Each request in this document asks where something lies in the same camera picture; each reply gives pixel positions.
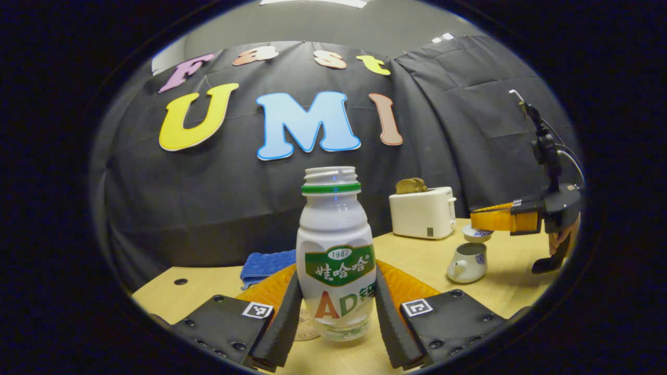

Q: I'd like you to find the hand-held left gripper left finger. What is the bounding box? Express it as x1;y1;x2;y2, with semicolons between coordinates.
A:
171;263;304;372

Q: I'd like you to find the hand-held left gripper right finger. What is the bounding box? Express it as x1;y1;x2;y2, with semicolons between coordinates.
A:
374;259;510;371

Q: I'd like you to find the round wooden coaster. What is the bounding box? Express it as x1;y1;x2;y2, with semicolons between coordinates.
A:
294;307;323;342

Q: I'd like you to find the white teacup lid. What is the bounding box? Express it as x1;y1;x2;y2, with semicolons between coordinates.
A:
462;224;494;244

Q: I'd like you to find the white blue-patterned teacup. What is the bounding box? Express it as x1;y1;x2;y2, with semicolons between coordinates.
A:
447;242;489;284

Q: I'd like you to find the white water bottle green label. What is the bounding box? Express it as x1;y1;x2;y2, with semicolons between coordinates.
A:
295;166;377;342

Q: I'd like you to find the blue folded cloth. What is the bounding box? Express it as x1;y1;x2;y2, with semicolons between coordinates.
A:
240;249;297;291

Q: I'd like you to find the white toaster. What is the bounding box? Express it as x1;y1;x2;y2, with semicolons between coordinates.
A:
389;186;457;240

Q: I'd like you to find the ceiling light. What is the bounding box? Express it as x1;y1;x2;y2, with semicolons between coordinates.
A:
259;0;368;9

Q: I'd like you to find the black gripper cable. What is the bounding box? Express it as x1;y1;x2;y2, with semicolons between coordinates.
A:
542;119;585;184

